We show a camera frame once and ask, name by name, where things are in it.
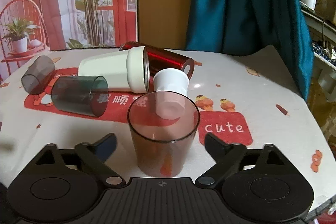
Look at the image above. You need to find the red metallic tumbler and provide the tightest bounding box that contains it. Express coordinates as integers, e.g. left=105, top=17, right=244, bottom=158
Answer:
left=119, top=41, right=195, bottom=80

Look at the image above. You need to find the cardboard box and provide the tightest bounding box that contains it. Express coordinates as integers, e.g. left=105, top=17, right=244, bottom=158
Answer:
left=315, top=0, right=336, bottom=25

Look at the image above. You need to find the grey transparent plastic cup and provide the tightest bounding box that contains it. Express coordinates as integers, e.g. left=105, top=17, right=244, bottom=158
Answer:
left=21, top=55, right=55, bottom=95

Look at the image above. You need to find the yellow plastic bag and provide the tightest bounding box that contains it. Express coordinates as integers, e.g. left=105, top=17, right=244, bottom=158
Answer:
left=307, top=78, right=335, bottom=154

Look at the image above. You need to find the red room scene backdrop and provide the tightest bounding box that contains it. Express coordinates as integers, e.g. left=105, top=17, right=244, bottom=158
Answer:
left=1, top=0, right=138, bottom=80

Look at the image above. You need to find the dark green transparent cup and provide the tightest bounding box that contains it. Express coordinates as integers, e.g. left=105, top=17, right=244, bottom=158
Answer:
left=51, top=76, right=109, bottom=117

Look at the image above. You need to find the white shelf rack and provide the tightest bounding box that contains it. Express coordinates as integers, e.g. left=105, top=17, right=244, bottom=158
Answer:
left=301, top=8, right=335, bottom=102

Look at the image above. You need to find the cream white tumbler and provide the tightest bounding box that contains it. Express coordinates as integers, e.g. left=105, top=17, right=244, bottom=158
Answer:
left=78, top=46, right=150, bottom=94

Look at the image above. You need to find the brown transparent plastic cup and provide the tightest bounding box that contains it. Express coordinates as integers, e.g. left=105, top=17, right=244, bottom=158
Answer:
left=126, top=91, right=201, bottom=177

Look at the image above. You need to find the small white plastic cup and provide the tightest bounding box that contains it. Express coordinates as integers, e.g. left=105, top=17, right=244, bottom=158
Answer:
left=153, top=68, right=189, bottom=96

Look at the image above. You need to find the white patterned tablecloth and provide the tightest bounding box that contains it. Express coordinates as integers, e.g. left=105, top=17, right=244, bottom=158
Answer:
left=1, top=46, right=335, bottom=207

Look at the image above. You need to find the teal curtain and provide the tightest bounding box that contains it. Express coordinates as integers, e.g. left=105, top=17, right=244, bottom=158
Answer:
left=186, top=0, right=314, bottom=98

